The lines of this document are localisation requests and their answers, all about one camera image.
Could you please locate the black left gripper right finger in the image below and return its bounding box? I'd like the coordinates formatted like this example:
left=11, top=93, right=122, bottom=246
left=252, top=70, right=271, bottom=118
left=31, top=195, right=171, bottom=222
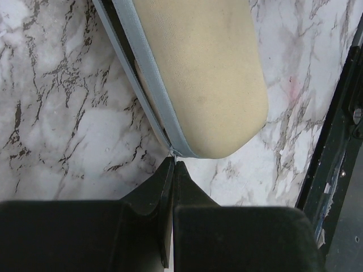
left=173, top=161, right=325, bottom=271

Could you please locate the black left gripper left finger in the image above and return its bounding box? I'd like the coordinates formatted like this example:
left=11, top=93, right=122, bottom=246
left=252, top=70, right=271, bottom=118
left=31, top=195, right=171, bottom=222
left=1, top=158, right=175, bottom=271

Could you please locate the beige zippered umbrella case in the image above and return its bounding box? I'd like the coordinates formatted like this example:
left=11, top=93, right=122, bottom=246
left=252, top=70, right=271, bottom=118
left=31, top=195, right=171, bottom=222
left=94, top=1, right=268, bottom=159

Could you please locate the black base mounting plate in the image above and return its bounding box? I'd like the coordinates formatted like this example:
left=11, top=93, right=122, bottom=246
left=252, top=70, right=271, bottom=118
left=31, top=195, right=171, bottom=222
left=294, top=45, right=363, bottom=272

